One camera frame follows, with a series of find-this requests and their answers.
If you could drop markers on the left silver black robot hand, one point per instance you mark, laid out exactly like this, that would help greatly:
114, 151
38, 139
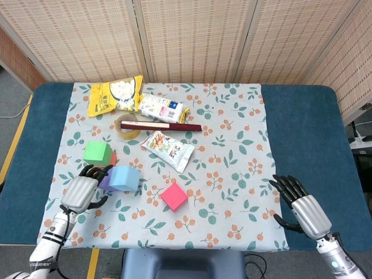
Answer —
78, 191

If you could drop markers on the woven folding screen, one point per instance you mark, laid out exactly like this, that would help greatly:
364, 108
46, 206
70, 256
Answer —
197, 37

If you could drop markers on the green foam cube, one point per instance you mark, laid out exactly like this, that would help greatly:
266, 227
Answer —
96, 152

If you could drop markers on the white snack package gold ends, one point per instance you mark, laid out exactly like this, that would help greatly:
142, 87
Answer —
162, 109

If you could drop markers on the floral fruit print tablecloth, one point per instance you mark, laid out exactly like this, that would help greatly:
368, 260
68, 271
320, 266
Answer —
226, 174

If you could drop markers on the dark red folded fan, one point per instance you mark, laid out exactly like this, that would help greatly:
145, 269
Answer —
180, 127

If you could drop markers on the light blue foam cube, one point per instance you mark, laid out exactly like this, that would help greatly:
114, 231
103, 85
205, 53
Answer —
125, 178

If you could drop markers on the clear packing tape roll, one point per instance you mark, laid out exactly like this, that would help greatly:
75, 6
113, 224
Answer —
128, 135

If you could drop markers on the red foam cube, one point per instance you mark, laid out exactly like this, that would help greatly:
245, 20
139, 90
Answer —
174, 197

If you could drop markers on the orange foam cube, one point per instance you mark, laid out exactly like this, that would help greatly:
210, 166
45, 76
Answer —
114, 159

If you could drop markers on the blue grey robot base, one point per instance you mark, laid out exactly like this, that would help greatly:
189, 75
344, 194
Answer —
183, 264

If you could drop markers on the purple foam cube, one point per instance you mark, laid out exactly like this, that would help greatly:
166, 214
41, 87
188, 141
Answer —
106, 183

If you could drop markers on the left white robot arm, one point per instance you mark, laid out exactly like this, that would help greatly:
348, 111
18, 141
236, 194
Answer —
49, 241

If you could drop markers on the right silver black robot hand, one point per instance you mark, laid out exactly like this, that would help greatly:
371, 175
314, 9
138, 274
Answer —
311, 212

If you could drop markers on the yellow snack bag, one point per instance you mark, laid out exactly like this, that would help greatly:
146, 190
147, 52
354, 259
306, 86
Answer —
104, 98

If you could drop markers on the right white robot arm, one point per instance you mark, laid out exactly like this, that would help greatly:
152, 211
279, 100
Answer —
337, 258

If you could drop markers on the silver nut snack pouch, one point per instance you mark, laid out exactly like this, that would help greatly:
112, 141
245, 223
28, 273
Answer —
168, 151

